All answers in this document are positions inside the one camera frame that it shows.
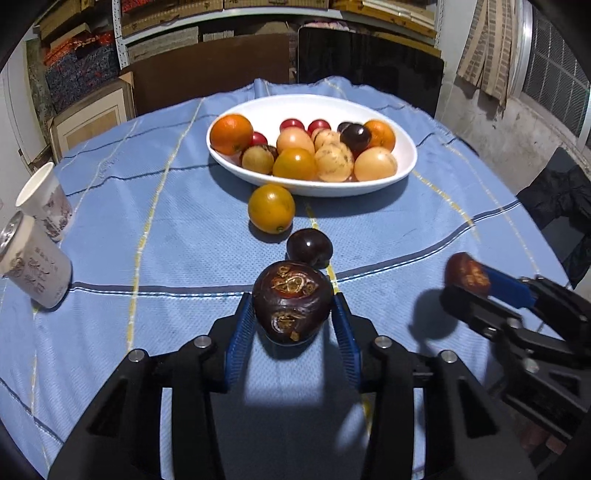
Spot metal storage shelf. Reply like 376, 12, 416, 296
115, 0, 444, 51

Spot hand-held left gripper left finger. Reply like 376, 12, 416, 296
47, 293, 259, 480

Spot beige drink can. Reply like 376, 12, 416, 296
0, 211, 74, 310

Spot blue checked tablecloth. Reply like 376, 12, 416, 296
0, 76, 573, 480

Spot black cloth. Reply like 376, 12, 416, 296
516, 148, 591, 289

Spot greenish yellow orange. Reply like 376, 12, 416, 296
247, 184, 296, 234

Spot hanging cardboard strips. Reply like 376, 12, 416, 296
457, 0, 532, 109

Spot large pale yellow fruit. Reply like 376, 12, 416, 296
353, 147, 398, 182

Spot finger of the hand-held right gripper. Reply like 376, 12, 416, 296
478, 264, 591, 324
440, 287, 527, 344

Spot large bright orange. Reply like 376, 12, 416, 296
209, 114, 254, 156

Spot small orange mandarin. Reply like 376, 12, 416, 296
363, 119, 397, 152

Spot window with metal grille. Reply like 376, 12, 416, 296
519, 7, 591, 139

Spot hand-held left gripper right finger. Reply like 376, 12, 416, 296
330, 293, 539, 480

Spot dark purple plum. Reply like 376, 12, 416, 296
286, 228, 332, 269
340, 123, 373, 157

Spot brown board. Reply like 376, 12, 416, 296
119, 33, 296, 116

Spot wooden picture frame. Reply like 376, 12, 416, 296
48, 71, 136, 160

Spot large dark water chestnut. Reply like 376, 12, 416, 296
252, 260, 334, 346

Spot white oval plate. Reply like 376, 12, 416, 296
206, 93, 419, 198

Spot stack of patterned fabrics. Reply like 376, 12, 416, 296
39, 21, 122, 114

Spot small pale yellow fruit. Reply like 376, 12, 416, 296
312, 128, 342, 151

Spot tiny pale yellow fruit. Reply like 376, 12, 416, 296
241, 144, 276, 175

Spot white paper cup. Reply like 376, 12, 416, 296
15, 161, 75, 242

